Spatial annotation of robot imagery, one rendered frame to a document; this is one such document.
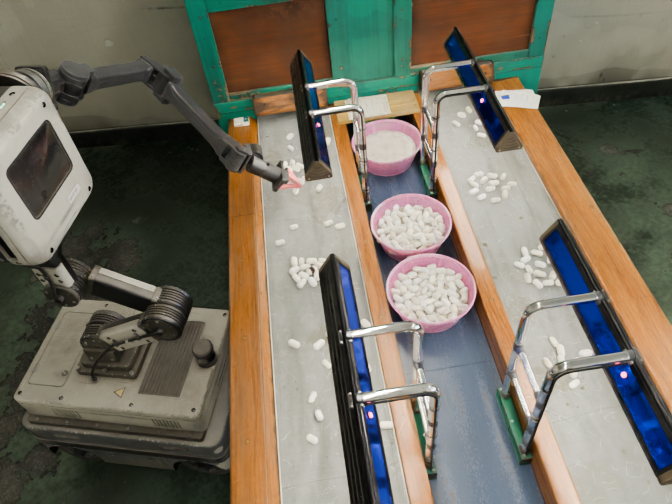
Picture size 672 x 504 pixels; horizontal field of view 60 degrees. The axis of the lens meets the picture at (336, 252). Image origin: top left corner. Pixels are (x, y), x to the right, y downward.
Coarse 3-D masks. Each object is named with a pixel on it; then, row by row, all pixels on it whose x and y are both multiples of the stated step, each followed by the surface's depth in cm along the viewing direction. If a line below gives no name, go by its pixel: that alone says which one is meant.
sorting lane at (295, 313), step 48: (288, 144) 231; (288, 192) 212; (336, 192) 210; (288, 240) 197; (336, 240) 195; (288, 288) 183; (288, 336) 171; (288, 384) 161; (384, 384) 158; (288, 432) 151; (336, 432) 150; (384, 432) 149; (288, 480) 143; (336, 480) 142
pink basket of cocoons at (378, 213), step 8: (392, 200) 202; (400, 200) 203; (408, 200) 203; (416, 200) 203; (424, 200) 202; (432, 200) 200; (376, 208) 199; (384, 208) 201; (424, 208) 203; (440, 208) 198; (376, 216) 199; (448, 216) 194; (376, 224) 199; (448, 224) 193; (448, 232) 189; (384, 248) 194; (392, 248) 186; (432, 248) 186; (392, 256) 194; (400, 256) 191
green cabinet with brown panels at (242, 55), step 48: (192, 0) 205; (240, 0) 207; (288, 0) 209; (336, 0) 211; (384, 0) 214; (432, 0) 217; (480, 0) 219; (528, 0) 222; (240, 48) 221; (288, 48) 224; (336, 48) 225; (384, 48) 229; (432, 48) 232; (480, 48) 234; (528, 48) 236; (240, 96) 235
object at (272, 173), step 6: (282, 162) 199; (270, 168) 194; (276, 168) 195; (282, 168) 197; (264, 174) 194; (270, 174) 194; (276, 174) 195; (282, 174) 194; (270, 180) 196; (276, 180) 196; (282, 180) 193; (276, 186) 195
